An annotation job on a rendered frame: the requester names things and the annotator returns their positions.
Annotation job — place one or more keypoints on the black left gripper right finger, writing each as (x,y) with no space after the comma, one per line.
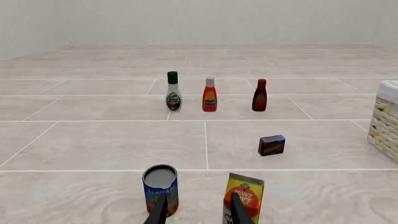
(237,211)

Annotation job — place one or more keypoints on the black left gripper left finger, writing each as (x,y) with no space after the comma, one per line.
(157,213)

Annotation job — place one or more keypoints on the blue chocolate pudding box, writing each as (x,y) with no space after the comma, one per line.
(272,145)

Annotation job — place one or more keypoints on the woven basket white liner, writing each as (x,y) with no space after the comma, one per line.
(385,121)

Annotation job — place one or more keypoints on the orange juice carton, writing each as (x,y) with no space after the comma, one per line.
(247,189)

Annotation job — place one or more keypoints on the blue soup can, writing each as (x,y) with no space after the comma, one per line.
(160,184)

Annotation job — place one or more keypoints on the dark red sauce bottle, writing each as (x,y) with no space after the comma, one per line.
(259,95)

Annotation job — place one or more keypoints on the red bottle white cap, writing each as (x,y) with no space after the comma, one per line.
(210,95)

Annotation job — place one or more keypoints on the white dressing bottle green cap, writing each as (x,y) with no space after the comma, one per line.
(173,93)

